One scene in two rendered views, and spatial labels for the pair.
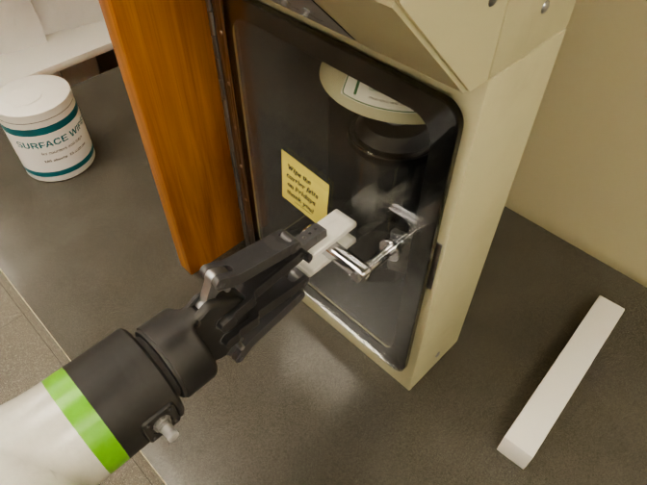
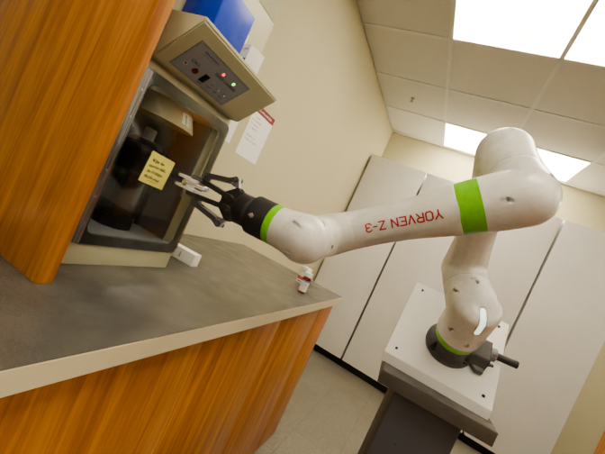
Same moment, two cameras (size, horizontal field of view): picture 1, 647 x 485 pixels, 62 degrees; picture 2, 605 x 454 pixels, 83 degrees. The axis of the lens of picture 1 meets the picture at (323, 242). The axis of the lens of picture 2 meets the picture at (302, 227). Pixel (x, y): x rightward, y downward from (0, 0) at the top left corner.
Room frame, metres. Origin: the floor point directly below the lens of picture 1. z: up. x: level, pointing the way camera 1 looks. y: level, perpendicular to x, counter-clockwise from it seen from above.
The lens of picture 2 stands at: (0.43, 0.92, 1.24)
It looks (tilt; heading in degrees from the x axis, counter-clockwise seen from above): 1 degrees down; 247
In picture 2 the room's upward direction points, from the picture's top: 25 degrees clockwise
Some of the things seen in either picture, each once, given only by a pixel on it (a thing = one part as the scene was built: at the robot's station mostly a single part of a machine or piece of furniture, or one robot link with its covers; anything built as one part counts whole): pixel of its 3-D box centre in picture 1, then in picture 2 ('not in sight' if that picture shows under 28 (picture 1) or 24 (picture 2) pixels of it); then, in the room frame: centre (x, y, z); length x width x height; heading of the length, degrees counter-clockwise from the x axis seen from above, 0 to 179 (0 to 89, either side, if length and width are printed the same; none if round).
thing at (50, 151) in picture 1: (46, 128); not in sight; (0.81, 0.51, 1.01); 0.13 x 0.13 x 0.15
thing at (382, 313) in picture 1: (320, 202); (162, 175); (0.44, 0.00, 1.19); 0.30 x 0.01 x 0.40; 44
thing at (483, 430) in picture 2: not in sight; (429, 385); (-0.52, 0.15, 0.92); 0.32 x 0.32 x 0.04; 50
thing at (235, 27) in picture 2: not in sight; (218, 18); (0.46, 0.10, 1.55); 0.10 x 0.10 x 0.09; 45
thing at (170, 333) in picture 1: (200, 334); (237, 206); (0.26, 0.11, 1.20); 0.09 x 0.07 x 0.08; 135
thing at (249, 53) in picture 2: not in sight; (247, 61); (0.37, 0.00, 1.54); 0.05 x 0.05 x 0.06; 33
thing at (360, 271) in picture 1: (349, 245); (192, 184); (0.37, -0.03, 1.20); 0.10 x 0.05 x 0.03; 44
